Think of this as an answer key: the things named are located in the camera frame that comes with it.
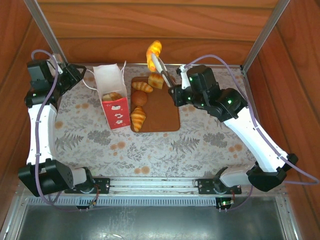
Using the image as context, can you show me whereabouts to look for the brown wooden tray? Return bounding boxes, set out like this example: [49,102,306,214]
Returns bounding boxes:
[130,76,181,133]

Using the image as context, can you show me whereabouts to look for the grey slotted cable duct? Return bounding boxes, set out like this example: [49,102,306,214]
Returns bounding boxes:
[24,196,221,207]

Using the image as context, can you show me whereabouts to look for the aluminium frame bar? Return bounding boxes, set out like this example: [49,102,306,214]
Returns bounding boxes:
[0,194,28,240]
[274,194,301,240]

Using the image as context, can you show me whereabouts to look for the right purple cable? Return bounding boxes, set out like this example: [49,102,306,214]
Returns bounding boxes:
[185,54,320,213]

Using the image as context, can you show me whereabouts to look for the round brown bun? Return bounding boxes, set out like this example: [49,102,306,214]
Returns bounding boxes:
[131,90,148,106]

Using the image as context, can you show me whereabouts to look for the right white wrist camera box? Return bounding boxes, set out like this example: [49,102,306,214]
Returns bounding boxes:
[175,63,189,89]

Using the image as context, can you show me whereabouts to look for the floral print tablecloth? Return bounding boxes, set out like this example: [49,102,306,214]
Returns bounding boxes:
[51,64,258,177]

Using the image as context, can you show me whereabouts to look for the aluminium table edge strip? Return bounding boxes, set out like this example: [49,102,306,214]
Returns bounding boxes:
[82,63,243,69]

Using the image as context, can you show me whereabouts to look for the grey metal sheet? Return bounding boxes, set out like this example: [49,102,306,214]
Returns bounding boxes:
[14,204,288,240]

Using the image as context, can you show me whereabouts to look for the red white paper bag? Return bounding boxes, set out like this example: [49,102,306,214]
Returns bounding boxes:
[82,60,132,131]

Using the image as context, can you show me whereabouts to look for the aluminium side rail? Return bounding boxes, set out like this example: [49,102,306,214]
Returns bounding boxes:
[241,69,252,106]

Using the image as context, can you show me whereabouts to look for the small golden croissant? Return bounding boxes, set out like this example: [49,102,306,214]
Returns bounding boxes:
[131,81,154,94]

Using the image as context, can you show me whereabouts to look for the small controller board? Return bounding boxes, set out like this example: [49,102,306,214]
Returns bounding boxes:
[74,197,99,211]
[215,196,236,213]

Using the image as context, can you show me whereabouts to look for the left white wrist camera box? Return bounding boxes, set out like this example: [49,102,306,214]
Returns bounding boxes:
[53,54,64,75]

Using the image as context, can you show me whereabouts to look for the large golden croissant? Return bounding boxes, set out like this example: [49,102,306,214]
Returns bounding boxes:
[130,105,147,133]

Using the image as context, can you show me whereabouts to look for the yellow orange striped bread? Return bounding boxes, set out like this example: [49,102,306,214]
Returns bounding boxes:
[145,39,163,72]

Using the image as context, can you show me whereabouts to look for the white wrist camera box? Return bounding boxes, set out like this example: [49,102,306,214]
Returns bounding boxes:
[175,63,189,89]
[53,54,64,75]

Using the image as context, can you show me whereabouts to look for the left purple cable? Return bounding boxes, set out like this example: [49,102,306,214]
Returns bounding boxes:
[31,49,97,213]

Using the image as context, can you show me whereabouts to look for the square golden bread loaf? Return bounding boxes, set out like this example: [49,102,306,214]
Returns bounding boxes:
[147,72,165,90]

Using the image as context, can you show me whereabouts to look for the steel tongs with white tips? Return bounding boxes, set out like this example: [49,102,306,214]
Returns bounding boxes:
[151,53,177,88]

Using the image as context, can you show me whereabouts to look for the aluminium corner post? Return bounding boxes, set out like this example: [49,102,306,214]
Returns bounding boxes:
[23,0,70,72]
[239,0,291,73]

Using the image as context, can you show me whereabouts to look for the purple cable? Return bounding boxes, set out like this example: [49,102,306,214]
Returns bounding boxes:
[185,54,320,213]
[31,49,97,213]

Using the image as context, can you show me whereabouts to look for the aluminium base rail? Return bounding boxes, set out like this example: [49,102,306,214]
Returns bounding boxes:
[17,174,287,198]

